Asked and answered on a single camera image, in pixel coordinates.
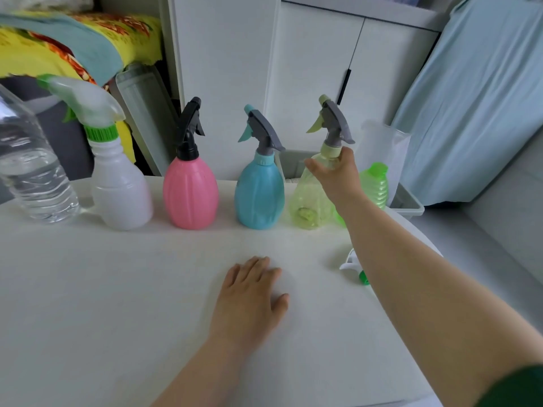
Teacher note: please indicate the white green spray head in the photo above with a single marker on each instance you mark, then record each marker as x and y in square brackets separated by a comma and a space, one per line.
[354, 267]

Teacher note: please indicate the teal towel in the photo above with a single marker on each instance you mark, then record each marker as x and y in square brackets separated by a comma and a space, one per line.
[89, 46]

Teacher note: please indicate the translucent green spray head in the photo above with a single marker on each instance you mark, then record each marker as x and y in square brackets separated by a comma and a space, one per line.
[85, 99]

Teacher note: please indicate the translucent white plastic bag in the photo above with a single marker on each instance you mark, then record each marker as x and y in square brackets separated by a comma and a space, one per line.
[382, 144]

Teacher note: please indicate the grey plastic lid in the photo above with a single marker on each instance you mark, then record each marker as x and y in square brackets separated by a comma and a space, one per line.
[144, 110]

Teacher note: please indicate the clear water bottle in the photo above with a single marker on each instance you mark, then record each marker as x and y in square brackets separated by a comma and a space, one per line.
[34, 173]

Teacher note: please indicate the grey plastic bin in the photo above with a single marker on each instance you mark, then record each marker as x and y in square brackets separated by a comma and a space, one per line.
[407, 203]

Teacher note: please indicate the white plastic bottle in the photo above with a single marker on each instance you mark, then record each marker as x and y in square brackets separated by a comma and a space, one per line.
[121, 190]

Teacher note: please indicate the person's left hand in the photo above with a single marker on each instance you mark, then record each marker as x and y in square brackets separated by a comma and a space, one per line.
[246, 309]

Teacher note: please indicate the pink plastic bottle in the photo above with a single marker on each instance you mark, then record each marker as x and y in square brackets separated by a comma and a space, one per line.
[191, 194]

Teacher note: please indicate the blue plastic bottle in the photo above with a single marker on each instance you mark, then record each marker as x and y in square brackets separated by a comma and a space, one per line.
[259, 194]

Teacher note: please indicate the grey blue spray head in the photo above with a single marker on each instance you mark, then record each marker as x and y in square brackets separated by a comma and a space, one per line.
[263, 131]

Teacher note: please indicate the green ribbed bottle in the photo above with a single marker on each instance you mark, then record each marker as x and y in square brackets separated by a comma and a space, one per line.
[375, 186]

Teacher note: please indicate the yellow-green clear bottle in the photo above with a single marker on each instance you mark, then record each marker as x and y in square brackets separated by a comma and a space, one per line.
[309, 199]

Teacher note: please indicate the white pillow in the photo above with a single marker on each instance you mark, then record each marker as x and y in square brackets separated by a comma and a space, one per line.
[46, 0]

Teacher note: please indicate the grey yellow spray head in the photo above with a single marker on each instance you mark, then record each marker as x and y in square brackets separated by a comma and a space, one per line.
[335, 122]

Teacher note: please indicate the dark green sleeve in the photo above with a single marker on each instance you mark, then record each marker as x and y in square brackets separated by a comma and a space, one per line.
[515, 389]

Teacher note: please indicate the light blue curtain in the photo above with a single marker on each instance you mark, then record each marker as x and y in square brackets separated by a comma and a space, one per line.
[475, 101]

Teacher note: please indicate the person's right forearm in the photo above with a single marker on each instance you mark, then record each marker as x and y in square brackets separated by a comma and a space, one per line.
[432, 300]

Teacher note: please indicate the person's right hand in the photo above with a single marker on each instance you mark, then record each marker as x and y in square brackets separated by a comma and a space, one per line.
[339, 178]

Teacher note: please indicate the black spray head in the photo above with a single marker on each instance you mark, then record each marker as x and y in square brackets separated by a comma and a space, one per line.
[188, 135]

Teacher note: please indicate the yellow floral cloth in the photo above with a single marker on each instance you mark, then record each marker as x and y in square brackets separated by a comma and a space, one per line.
[25, 50]

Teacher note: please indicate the white cabinet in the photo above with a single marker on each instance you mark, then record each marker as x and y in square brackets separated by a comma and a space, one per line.
[225, 72]

